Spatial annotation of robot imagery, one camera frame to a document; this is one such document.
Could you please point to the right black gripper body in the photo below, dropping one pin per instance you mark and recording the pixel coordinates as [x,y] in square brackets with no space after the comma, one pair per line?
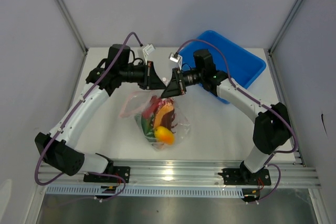
[191,77]

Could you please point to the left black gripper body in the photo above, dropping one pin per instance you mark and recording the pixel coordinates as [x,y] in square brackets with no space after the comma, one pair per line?
[135,74]

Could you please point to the red toy lobster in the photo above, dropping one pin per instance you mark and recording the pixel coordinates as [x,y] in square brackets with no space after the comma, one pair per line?
[155,104]

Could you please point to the clear zip top bag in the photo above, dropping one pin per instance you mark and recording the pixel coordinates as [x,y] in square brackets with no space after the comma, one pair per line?
[137,101]

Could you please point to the yellow orange toy fruit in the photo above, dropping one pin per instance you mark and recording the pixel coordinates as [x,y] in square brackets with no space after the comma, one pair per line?
[164,135]

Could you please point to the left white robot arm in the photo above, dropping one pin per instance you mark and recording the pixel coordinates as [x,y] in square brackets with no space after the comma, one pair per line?
[57,148]

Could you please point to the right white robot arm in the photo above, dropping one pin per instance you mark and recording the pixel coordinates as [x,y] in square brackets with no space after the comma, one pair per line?
[271,121]

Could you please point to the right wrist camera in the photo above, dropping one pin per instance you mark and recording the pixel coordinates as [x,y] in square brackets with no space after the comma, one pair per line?
[176,58]

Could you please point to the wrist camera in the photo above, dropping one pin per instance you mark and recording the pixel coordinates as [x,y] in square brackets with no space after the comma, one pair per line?
[145,51]
[176,58]

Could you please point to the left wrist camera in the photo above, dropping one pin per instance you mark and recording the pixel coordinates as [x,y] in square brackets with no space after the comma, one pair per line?
[145,51]

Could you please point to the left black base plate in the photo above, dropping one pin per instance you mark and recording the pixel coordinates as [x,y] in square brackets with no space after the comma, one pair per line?
[116,174]

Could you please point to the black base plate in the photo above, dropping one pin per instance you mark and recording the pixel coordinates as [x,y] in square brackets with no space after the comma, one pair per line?
[116,174]
[237,176]

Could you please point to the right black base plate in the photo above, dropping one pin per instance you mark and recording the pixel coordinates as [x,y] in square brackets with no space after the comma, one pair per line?
[237,176]

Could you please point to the slotted cable duct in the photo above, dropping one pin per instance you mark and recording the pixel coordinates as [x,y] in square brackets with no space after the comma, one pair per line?
[150,191]

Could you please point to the aluminium rail frame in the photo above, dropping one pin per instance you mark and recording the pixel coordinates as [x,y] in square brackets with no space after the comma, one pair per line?
[205,174]

